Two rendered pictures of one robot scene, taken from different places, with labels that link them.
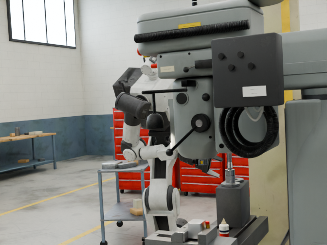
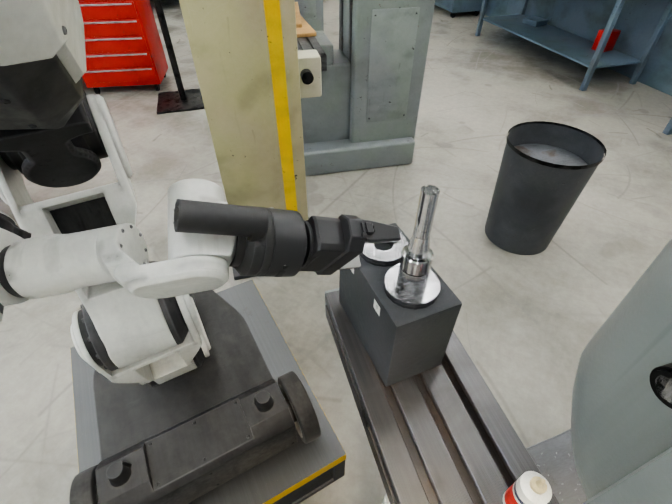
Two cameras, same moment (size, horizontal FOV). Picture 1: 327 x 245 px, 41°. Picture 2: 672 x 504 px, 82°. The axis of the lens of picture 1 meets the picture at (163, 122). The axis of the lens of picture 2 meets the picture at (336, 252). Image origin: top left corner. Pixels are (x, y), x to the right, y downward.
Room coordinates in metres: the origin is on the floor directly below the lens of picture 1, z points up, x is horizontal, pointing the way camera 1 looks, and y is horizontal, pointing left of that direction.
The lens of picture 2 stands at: (1.89, 0.07, 1.60)
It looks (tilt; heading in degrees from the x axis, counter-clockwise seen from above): 44 degrees down; 316
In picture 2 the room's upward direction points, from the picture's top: straight up
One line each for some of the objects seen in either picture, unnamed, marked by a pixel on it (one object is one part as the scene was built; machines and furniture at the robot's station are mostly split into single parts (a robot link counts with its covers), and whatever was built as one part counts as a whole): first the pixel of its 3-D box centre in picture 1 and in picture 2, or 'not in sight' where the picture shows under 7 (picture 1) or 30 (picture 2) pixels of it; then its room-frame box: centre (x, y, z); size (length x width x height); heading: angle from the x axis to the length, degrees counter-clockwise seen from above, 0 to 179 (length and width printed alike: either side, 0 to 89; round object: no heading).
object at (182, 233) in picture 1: (184, 232); not in sight; (1.72, -0.06, 1.02); 0.12 x 0.06 x 0.04; 154
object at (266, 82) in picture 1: (246, 71); not in sight; (1.34, -0.26, 1.62); 0.20 x 0.09 x 0.21; 63
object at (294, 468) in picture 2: not in sight; (208, 421); (2.63, -0.01, 0.20); 0.78 x 0.68 x 0.40; 165
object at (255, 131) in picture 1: (247, 115); not in sight; (1.68, -0.32, 1.47); 0.24 x 0.19 x 0.26; 153
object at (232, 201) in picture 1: (233, 201); (390, 299); (2.16, -0.32, 1.03); 0.22 x 0.12 x 0.20; 159
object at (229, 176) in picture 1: (230, 177); (414, 269); (2.11, -0.31, 1.16); 0.05 x 0.05 x 0.06
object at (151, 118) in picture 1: (154, 120); not in sight; (1.81, 0.03, 1.46); 0.07 x 0.07 x 0.06
